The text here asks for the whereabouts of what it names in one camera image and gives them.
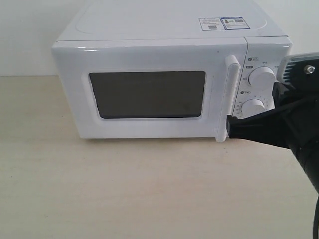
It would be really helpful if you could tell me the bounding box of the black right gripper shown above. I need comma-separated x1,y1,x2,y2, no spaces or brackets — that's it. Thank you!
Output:
226,82,319,191

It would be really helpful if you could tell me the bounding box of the white info sticker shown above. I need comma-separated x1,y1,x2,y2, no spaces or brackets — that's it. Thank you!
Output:
199,17,225,31

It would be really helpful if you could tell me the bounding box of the black camera cable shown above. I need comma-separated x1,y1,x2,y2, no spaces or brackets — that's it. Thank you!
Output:
310,191,319,239

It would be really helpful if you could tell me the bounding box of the white upper power knob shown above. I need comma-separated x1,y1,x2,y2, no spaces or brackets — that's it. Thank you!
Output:
248,66,276,90

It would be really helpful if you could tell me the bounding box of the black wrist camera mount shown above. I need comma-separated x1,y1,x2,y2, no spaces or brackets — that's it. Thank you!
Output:
277,52,319,95

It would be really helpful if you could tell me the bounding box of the white lower timer knob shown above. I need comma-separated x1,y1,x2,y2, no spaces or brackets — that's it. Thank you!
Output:
241,99,266,118

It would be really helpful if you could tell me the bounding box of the white Midea microwave body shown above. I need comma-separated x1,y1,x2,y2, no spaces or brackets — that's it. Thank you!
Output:
55,0,294,139

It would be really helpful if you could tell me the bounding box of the white microwave door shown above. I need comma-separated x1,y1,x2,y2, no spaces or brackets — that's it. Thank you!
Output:
52,37,248,142

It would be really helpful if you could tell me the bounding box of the blue energy label sticker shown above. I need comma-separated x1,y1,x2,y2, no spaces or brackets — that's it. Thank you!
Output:
221,17,250,30

